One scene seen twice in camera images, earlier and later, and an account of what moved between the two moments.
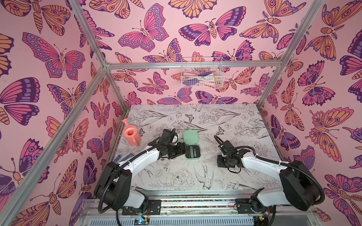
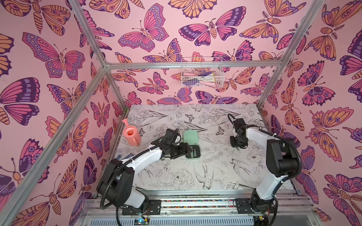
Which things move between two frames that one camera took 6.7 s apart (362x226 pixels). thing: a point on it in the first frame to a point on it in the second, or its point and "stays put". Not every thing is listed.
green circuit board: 141,221 stays put
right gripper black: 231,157 to 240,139
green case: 191,137 stays put
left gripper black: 180,151 stays put
